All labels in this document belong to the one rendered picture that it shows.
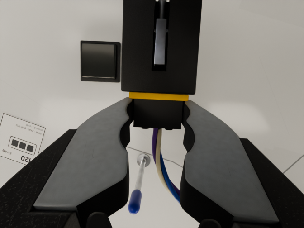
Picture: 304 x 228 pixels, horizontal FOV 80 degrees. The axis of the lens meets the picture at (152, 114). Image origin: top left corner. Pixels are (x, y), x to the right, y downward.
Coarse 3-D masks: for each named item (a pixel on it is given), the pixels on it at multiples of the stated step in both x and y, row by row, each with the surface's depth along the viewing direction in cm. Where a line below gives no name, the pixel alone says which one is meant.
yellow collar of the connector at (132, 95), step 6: (132, 96) 11; (138, 96) 11; (144, 96) 11; (150, 96) 11; (156, 96) 11; (162, 96) 11; (168, 96) 11; (174, 96) 11; (180, 96) 11; (186, 96) 11
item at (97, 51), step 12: (84, 48) 18; (96, 48) 18; (108, 48) 18; (120, 48) 19; (84, 60) 18; (96, 60) 18; (108, 60) 18; (84, 72) 18; (96, 72) 18; (108, 72) 18
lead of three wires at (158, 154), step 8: (152, 136) 12; (160, 136) 12; (152, 144) 12; (160, 144) 12; (152, 152) 13; (160, 152) 13; (160, 160) 13; (160, 168) 12; (160, 176) 12; (168, 176) 12; (168, 184) 12; (176, 192) 12
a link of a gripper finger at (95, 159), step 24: (96, 120) 9; (120, 120) 9; (72, 144) 8; (96, 144) 8; (120, 144) 8; (72, 168) 7; (96, 168) 7; (120, 168) 7; (48, 192) 6; (72, 192) 6; (96, 192) 6; (120, 192) 6
